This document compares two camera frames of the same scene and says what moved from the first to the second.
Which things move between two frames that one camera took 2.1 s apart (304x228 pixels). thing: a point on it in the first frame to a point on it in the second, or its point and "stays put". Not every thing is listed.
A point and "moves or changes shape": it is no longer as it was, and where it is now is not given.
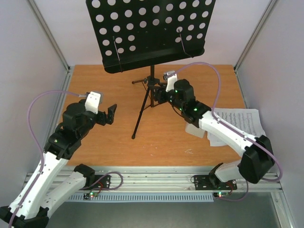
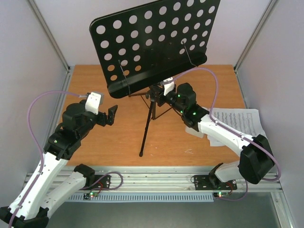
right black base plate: x=204 y=182 stays put
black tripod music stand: x=133 y=34 moves or changes shape
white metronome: x=194 y=130 stays put
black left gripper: x=103 y=120 stays put
